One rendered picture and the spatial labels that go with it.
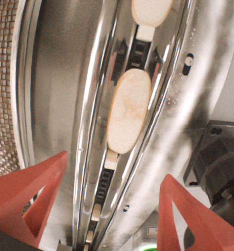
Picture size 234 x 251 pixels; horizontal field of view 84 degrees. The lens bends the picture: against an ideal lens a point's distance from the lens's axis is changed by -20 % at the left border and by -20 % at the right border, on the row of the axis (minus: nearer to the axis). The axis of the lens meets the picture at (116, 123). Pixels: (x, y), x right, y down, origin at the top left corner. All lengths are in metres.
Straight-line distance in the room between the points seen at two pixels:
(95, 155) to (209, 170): 0.15
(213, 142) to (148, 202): 0.13
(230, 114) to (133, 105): 0.15
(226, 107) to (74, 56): 0.21
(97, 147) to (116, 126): 0.04
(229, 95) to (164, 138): 0.11
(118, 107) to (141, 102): 0.02
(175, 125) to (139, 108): 0.04
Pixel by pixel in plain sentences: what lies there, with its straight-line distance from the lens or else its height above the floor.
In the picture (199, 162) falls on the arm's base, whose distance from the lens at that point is 0.23.
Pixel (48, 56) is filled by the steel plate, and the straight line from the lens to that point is 0.21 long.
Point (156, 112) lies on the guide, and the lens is 0.16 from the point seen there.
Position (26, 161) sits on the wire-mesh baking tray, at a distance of 0.20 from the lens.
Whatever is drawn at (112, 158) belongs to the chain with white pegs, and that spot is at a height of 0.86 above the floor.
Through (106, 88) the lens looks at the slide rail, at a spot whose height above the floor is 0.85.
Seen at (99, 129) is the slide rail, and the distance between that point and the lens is 0.18.
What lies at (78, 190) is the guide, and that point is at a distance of 0.25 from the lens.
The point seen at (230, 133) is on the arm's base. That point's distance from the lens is 0.24.
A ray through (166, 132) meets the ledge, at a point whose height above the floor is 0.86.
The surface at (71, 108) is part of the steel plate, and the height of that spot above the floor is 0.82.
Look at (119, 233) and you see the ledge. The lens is 0.37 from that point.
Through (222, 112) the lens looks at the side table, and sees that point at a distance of 0.24.
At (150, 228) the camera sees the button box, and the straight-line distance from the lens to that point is 0.34.
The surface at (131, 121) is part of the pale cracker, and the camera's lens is 0.16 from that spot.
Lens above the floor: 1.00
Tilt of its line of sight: 61 degrees down
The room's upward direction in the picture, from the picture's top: 169 degrees counter-clockwise
